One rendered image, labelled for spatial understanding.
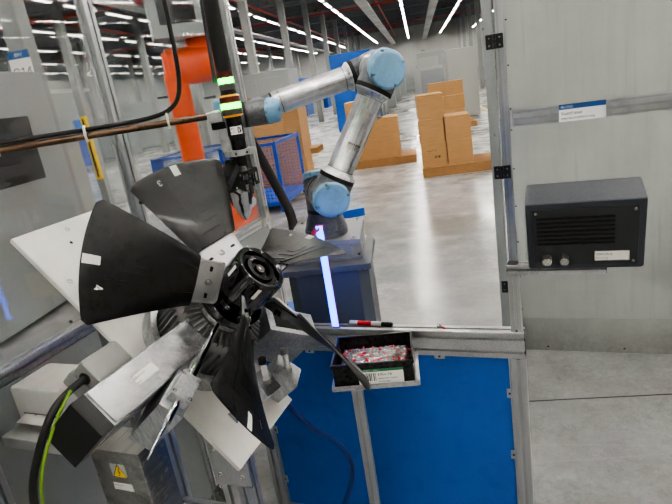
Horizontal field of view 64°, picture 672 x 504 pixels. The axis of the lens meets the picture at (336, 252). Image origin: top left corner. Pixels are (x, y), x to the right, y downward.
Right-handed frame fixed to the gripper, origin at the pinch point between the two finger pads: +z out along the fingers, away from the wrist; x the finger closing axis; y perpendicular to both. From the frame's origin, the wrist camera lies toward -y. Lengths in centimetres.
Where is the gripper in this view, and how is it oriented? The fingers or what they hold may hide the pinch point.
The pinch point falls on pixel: (244, 216)
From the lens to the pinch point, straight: 169.5
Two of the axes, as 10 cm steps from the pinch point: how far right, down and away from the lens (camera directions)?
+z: 1.5, 9.4, 2.9
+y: 3.5, -3.3, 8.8
